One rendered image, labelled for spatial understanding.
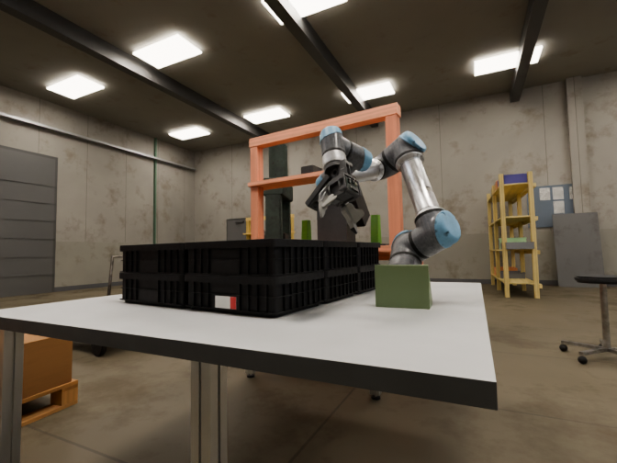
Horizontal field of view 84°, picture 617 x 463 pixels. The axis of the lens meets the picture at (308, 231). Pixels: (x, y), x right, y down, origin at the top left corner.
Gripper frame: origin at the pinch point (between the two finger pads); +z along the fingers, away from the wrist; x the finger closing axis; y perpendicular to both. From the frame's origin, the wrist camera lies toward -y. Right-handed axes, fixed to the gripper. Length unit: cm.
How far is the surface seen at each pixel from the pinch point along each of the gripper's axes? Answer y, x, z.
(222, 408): -27, -18, 43
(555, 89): 108, 790, -612
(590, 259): 8, 888, -221
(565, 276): -48, 876, -198
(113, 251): -992, 182, -444
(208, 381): -24, -24, 37
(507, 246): -80, 595, -204
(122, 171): -914, 139, -677
